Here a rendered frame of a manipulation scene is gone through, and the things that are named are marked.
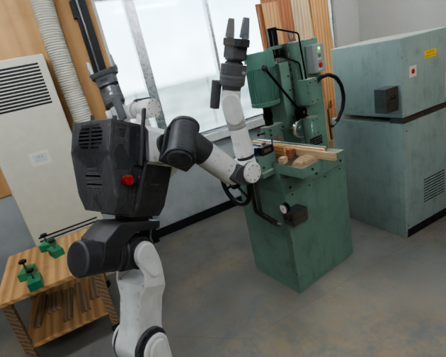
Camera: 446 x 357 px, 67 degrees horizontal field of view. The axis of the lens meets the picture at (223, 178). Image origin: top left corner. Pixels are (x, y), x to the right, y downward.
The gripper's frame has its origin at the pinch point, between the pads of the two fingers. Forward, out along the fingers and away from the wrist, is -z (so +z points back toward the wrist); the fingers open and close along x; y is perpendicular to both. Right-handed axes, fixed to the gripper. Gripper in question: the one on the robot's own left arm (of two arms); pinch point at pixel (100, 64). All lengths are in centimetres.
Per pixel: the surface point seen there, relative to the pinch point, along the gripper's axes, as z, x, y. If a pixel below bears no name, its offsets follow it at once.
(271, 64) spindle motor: 17, 78, -48
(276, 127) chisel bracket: 52, 70, -62
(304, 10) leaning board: -53, 153, -213
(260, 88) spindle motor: 27, 67, -49
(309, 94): 40, 94, -55
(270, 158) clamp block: 67, 59, -45
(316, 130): 62, 92, -60
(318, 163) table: 78, 82, -36
